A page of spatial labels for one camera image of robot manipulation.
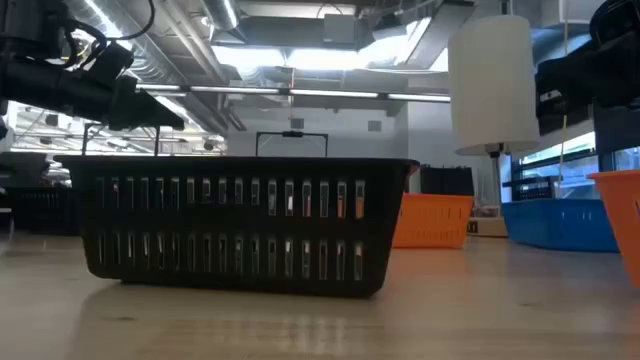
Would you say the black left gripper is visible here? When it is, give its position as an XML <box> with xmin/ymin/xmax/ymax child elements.
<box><xmin>0</xmin><ymin>42</ymin><xmax>185</xmax><ymax>132</ymax></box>

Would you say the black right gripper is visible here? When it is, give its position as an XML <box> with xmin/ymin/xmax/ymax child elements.
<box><xmin>534</xmin><ymin>38</ymin><xmax>640</xmax><ymax>121</ymax></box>

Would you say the orange slotted plastic basket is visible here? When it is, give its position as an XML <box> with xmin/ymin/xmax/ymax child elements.
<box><xmin>392</xmin><ymin>193</ymin><xmax>475</xmax><ymax>250</ymax></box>
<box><xmin>587</xmin><ymin>169</ymin><xmax>640</xmax><ymax>289</ymax></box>

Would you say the black bin stack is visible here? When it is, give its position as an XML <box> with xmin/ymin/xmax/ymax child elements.
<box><xmin>419</xmin><ymin>164</ymin><xmax>475</xmax><ymax>197</ymax></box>

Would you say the white cylindrical lamp shade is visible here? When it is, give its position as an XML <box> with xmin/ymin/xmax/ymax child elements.
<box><xmin>447</xmin><ymin>14</ymin><xmax>541</xmax><ymax>157</ymax></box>

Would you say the black slotted crate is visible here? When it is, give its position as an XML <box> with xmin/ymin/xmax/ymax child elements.
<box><xmin>502</xmin><ymin>174</ymin><xmax>557</xmax><ymax>202</ymax></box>

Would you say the dark computer monitor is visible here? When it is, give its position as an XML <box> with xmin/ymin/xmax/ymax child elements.
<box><xmin>0</xmin><ymin>151</ymin><xmax>51</xmax><ymax>189</ymax></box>

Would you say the grey lamp stand pole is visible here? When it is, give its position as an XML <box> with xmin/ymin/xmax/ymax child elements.
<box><xmin>485</xmin><ymin>142</ymin><xmax>507</xmax><ymax>219</ymax></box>

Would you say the blue slotted plastic basket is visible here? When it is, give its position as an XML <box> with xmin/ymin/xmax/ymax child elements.
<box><xmin>501</xmin><ymin>197</ymin><xmax>620</xmax><ymax>253</ymax></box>

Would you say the long ceiling light strip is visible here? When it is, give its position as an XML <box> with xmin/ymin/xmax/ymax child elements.
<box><xmin>134</xmin><ymin>83</ymin><xmax>452</xmax><ymax>104</ymax></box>

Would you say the cardboard box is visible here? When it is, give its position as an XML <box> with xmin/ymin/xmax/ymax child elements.
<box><xmin>467</xmin><ymin>216</ymin><xmax>509</xmax><ymax>239</ymax></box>

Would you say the grey ceiling box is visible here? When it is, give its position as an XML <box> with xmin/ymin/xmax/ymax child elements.
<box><xmin>322</xmin><ymin>13</ymin><xmax>359</xmax><ymax>47</ymax></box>

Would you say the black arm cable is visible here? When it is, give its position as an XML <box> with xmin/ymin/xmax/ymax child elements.
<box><xmin>104</xmin><ymin>0</ymin><xmax>156</xmax><ymax>42</ymax></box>

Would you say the silver ceiling duct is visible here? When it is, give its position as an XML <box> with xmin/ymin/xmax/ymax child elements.
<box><xmin>199</xmin><ymin>0</ymin><xmax>241</xmax><ymax>32</ymax></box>

